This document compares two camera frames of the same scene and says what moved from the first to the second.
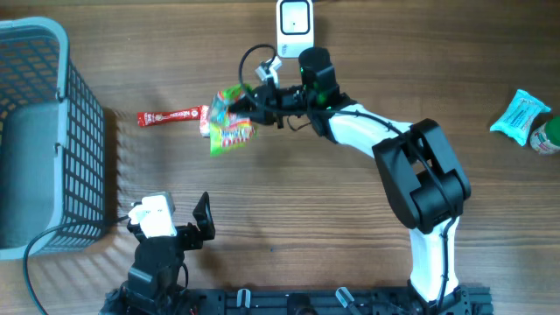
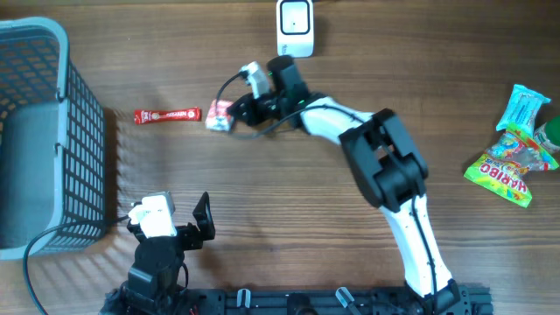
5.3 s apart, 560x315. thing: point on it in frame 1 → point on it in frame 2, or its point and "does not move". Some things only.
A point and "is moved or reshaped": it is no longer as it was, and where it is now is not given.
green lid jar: x=545 y=138 does not move
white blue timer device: x=295 y=27 does not move
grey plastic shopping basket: x=52 y=143 does not move
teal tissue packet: x=516 y=122 is moved or reshaped
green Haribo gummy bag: x=227 y=129 → x=510 y=157
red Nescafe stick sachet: x=158 y=117 does not move
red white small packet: x=205 y=121 → x=219 y=120
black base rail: x=460 y=301 does not move
